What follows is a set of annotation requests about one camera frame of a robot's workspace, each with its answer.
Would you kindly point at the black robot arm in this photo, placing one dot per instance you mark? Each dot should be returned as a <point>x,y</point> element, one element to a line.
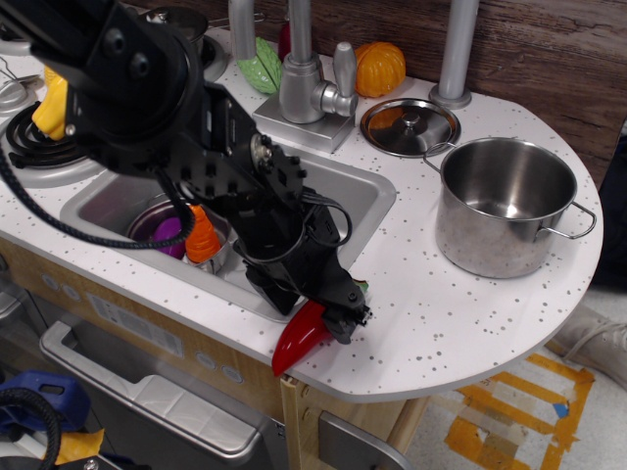
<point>138,105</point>

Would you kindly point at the grey oven door handle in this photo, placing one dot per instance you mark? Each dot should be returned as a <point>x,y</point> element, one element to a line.
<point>160,401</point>

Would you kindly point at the small lidded steel pot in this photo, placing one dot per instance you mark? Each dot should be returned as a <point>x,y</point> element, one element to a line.
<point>188,22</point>

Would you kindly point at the back right stove burner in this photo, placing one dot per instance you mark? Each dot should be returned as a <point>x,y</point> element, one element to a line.
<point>214,59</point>

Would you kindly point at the red toy behind faucet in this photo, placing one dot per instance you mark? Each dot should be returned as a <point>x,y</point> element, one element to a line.
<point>284,42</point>

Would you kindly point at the metal wire utensil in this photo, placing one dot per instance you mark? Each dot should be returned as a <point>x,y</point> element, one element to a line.
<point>17,92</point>

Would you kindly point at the blue clamp tool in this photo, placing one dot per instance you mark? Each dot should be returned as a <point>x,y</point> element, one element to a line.
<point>35,399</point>

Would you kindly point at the orange toy pumpkin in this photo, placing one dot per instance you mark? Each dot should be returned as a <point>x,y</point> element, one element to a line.
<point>381,68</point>

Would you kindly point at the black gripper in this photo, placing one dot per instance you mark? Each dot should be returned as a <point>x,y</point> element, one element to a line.
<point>292,252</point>

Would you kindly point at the green toy vegetable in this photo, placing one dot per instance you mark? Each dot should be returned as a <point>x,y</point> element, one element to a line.
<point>264,71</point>

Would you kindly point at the grey support pole left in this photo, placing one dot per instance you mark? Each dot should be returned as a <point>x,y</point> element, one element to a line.
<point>242,29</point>

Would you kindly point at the red toy chili pepper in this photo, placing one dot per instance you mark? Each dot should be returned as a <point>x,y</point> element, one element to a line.
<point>304,331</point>

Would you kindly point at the black front stove burner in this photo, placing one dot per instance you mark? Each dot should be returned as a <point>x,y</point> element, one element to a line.
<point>38,161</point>

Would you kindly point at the large steel pot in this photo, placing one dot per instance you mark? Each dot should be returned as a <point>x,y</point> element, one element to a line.
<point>500,202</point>

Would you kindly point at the steel pot lid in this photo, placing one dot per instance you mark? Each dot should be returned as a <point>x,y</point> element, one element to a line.
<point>409,127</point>

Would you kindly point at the white shoe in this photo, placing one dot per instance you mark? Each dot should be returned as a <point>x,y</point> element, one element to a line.
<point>593,340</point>

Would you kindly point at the small steel pot in sink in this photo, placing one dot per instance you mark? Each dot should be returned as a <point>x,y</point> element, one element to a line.
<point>159,208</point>

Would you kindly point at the orange toy carrot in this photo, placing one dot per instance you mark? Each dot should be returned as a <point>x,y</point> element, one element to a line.
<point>203,242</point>

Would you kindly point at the yellow toy bell pepper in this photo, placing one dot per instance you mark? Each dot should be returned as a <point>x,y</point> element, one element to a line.
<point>50,116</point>

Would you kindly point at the yellow toy corn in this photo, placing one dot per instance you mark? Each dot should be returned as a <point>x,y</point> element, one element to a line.
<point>49,76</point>

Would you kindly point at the grey sink basin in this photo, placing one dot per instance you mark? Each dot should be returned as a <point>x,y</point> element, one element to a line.
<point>109,205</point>

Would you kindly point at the grey toy faucet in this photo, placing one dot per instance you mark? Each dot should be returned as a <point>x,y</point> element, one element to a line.
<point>309,109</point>

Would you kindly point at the purple toy eggplant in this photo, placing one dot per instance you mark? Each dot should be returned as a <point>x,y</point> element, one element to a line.
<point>167,229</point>

